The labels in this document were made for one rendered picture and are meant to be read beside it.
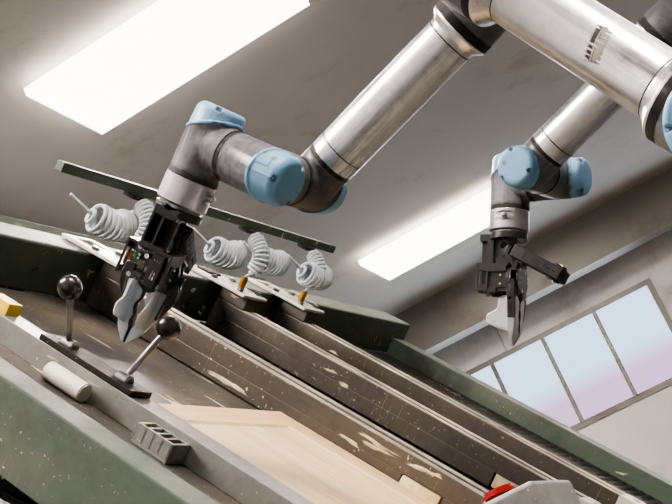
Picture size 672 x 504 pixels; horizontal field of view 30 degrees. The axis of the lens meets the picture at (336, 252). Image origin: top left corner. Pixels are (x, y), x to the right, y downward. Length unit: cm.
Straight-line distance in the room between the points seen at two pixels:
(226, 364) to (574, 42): 109
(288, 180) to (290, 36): 451
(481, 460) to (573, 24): 124
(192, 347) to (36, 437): 82
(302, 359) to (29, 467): 122
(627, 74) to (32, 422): 83
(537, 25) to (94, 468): 75
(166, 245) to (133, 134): 471
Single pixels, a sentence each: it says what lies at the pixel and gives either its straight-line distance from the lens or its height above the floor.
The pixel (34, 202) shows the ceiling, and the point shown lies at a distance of 677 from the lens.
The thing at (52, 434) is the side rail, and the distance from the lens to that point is 160.
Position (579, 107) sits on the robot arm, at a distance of 219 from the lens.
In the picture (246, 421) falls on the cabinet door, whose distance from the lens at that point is 209.
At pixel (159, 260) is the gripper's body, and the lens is 175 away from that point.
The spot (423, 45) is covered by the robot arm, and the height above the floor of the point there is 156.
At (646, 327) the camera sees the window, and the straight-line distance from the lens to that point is 1071.
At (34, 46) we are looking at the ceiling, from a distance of 560.
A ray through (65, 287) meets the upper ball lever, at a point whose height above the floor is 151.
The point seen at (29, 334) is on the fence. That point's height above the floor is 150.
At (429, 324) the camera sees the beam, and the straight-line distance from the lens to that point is 1065.
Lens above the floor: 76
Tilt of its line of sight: 21 degrees up
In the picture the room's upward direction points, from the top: 23 degrees counter-clockwise
